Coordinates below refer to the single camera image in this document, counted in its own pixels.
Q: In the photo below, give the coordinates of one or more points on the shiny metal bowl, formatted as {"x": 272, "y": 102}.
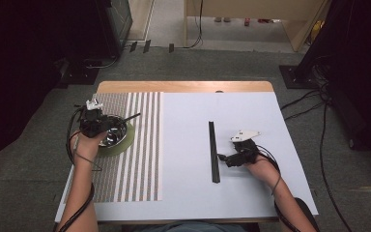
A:
{"x": 117, "y": 137}

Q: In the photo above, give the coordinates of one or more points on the light wooden desk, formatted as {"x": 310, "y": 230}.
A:
{"x": 254, "y": 8}

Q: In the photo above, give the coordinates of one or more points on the black glass cabinet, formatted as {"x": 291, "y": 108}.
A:
{"x": 119, "y": 19}

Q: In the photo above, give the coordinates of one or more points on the yellow object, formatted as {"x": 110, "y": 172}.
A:
{"x": 317, "y": 29}

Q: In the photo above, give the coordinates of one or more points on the person's right hand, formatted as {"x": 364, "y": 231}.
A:
{"x": 265, "y": 170}

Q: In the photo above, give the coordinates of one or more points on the person's left hand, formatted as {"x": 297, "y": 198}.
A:
{"x": 85, "y": 150}

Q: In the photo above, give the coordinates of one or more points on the white table cover sheet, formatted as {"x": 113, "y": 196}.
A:
{"x": 186, "y": 112}

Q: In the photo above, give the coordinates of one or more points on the metal bowl on green plate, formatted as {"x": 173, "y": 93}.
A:
{"x": 127, "y": 145}

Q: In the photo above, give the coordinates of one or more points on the person's lap clothing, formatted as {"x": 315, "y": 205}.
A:
{"x": 190, "y": 228}

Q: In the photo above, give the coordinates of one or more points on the pale floor tape strip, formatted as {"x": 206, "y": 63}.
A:
{"x": 370, "y": 189}

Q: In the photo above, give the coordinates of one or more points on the black floor tape strip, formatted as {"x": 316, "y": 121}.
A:
{"x": 133, "y": 46}
{"x": 147, "y": 46}
{"x": 171, "y": 48}

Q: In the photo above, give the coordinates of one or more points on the black stand base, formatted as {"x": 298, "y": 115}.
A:
{"x": 294, "y": 77}
{"x": 80, "y": 75}

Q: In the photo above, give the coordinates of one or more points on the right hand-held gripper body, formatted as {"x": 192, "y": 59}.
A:
{"x": 246, "y": 151}

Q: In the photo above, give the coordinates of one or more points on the striped woven placemat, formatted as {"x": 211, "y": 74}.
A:
{"x": 132, "y": 180}

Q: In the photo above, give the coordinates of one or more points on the black curtain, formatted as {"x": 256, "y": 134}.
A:
{"x": 13, "y": 64}
{"x": 360, "y": 64}

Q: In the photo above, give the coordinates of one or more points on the black chopstick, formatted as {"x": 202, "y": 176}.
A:
{"x": 211, "y": 145}
{"x": 214, "y": 145}
{"x": 133, "y": 116}

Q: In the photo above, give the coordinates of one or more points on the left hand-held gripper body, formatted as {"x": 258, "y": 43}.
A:
{"x": 93, "y": 124}

